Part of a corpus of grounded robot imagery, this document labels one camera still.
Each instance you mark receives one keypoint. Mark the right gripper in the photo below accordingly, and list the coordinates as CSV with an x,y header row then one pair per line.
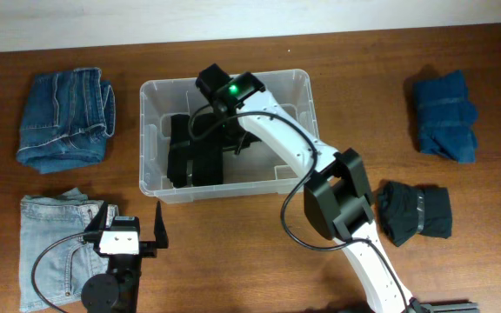
x,y
228,144

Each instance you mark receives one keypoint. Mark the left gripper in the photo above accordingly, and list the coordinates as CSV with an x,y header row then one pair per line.
x,y
150,247

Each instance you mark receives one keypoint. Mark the black garment with bands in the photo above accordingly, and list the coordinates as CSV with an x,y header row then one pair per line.
x,y
200,162

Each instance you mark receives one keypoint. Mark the dark blue jeans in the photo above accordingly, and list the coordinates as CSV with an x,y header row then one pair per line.
x,y
67,119

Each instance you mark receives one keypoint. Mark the dark garment with band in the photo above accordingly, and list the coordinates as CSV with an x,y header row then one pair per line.
x,y
405,211

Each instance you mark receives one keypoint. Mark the blue garment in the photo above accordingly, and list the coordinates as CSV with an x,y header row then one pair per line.
x,y
445,117

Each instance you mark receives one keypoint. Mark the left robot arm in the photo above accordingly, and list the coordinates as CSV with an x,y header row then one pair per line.
x,y
116,290

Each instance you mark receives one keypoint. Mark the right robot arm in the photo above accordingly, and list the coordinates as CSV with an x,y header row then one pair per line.
x,y
337,194

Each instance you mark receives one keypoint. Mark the clear plastic storage bin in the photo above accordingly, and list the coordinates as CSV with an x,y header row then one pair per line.
x,y
256,170

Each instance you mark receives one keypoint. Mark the light blue folded jeans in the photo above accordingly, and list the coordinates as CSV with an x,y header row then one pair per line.
x,y
64,270

